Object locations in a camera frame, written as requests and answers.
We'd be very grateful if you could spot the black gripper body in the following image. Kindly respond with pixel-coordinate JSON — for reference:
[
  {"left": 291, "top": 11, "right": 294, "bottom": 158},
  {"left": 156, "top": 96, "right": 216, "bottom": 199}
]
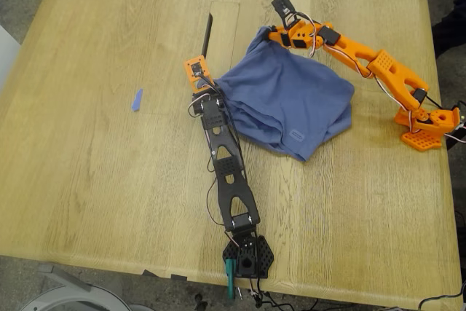
[{"left": 191, "top": 78, "right": 224, "bottom": 98}]

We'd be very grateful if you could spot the grey white chair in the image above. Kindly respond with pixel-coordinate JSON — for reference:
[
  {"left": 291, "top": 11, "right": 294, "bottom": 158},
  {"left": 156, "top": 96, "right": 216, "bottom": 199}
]
[{"left": 17, "top": 263, "right": 154, "bottom": 311}]

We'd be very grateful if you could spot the white furniture panel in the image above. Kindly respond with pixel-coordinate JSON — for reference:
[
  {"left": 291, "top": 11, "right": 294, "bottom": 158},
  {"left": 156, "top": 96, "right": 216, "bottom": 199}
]
[{"left": 0, "top": 25, "right": 22, "bottom": 92}]

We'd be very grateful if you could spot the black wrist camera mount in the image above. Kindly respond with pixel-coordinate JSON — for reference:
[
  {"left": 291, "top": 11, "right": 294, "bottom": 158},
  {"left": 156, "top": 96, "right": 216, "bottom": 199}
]
[{"left": 271, "top": 0, "right": 299, "bottom": 31}]

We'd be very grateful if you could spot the wooden cable hatch lid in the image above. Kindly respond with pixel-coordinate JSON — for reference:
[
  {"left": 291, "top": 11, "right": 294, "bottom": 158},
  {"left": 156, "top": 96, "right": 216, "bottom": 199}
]
[{"left": 194, "top": 0, "right": 241, "bottom": 92}]

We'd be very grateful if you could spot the green clamp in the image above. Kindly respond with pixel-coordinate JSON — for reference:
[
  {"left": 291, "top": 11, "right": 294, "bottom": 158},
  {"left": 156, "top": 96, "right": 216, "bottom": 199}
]
[{"left": 224, "top": 259, "right": 238, "bottom": 300}]

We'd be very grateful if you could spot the blue printed T-shirt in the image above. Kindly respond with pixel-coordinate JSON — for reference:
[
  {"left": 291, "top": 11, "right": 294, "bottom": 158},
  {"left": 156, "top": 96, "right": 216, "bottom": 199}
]
[{"left": 213, "top": 25, "right": 356, "bottom": 162}]

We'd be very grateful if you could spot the blue tape strip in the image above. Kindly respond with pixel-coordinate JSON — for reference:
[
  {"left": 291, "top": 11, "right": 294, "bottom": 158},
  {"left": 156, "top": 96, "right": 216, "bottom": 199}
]
[{"left": 131, "top": 88, "right": 144, "bottom": 112}]

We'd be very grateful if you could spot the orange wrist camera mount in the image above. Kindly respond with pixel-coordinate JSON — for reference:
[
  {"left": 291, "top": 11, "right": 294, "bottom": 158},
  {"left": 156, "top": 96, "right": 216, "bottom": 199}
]
[{"left": 183, "top": 55, "right": 212, "bottom": 92}]

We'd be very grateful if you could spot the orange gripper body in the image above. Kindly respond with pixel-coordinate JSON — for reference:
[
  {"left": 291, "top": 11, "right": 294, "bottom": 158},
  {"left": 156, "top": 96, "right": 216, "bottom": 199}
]
[{"left": 286, "top": 20, "right": 324, "bottom": 51}]

